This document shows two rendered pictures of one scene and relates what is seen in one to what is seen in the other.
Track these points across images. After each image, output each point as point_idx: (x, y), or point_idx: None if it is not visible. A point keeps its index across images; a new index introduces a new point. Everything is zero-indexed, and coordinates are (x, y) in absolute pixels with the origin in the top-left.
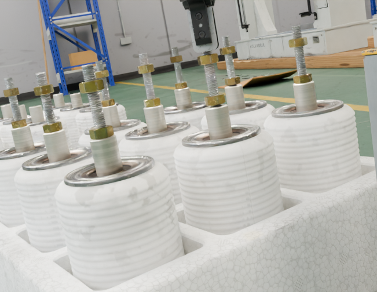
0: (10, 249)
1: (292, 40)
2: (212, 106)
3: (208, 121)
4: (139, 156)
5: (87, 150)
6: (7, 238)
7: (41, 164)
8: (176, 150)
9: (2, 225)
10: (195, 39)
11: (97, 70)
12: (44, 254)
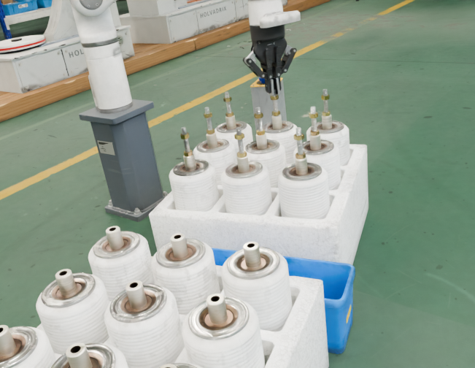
0: (351, 178)
1: (230, 98)
2: (277, 115)
3: (281, 120)
4: (311, 127)
5: (303, 144)
6: (344, 187)
7: (327, 144)
8: (292, 131)
9: (334, 199)
10: (281, 87)
11: (241, 133)
12: (346, 169)
